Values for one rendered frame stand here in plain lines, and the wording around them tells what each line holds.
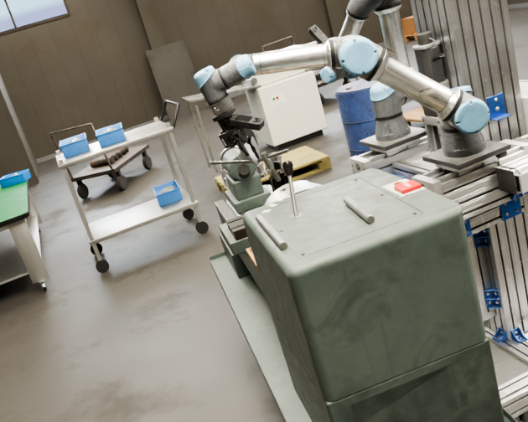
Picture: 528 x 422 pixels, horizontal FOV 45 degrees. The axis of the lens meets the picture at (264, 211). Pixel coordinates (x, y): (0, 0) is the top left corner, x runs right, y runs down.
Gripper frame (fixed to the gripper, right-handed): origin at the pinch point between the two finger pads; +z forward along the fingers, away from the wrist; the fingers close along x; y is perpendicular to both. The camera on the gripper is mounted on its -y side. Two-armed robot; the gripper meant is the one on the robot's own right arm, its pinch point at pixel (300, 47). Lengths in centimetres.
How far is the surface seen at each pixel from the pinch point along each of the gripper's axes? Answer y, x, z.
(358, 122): 128, 182, 160
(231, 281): 95, -74, 30
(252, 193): 59, -43, 26
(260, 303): 93, -85, -5
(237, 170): 44, -45, 27
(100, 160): 133, 110, 558
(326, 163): 180, 196, 237
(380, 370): 51, -131, -129
